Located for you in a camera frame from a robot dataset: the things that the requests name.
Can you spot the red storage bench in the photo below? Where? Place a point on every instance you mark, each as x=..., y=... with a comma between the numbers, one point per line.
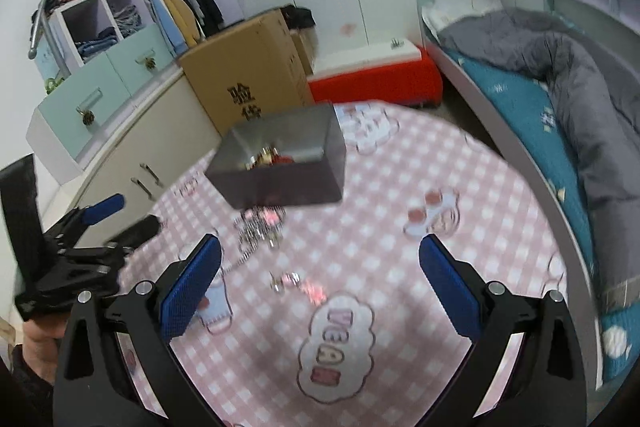
x=408, y=82

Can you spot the person's left hand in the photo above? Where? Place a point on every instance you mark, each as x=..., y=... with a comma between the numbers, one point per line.
x=40, y=344

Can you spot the grey metal jewelry tin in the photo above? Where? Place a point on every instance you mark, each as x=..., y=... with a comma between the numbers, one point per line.
x=311, y=135

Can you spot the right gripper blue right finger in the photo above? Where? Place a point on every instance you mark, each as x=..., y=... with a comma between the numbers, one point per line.
x=456, y=284

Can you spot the hanging clothes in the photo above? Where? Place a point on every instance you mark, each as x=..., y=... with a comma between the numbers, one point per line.
x=186, y=23

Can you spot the brown cardboard box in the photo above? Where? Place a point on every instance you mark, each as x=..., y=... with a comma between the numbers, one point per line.
x=247, y=71

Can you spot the jewelry pile in tin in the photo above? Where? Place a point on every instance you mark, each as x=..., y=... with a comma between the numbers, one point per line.
x=268, y=156

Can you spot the pink bead charm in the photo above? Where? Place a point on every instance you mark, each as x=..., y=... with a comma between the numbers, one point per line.
x=292, y=281

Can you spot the pink checkered tablecloth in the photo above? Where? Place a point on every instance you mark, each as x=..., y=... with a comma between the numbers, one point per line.
x=381, y=348

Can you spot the grey duvet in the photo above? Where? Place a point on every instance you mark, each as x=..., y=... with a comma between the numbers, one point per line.
x=595, y=96

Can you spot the teal bed sheet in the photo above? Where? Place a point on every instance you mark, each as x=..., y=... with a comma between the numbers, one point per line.
x=517, y=113

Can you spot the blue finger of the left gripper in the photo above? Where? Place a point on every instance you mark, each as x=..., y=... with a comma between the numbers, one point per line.
x=100, y=211
x=139, y=233

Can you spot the cream cabinet with handles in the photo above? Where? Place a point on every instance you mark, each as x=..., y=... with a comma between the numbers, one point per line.
x=164, y=135

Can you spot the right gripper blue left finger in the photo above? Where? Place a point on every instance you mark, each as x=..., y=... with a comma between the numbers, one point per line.
x=183, y=285

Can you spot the black clothes behind box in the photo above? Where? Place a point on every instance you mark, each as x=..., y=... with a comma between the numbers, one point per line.
x=297, y=18

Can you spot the mint green drawer unit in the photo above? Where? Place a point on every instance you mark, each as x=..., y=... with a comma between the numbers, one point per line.
x=71, y=123

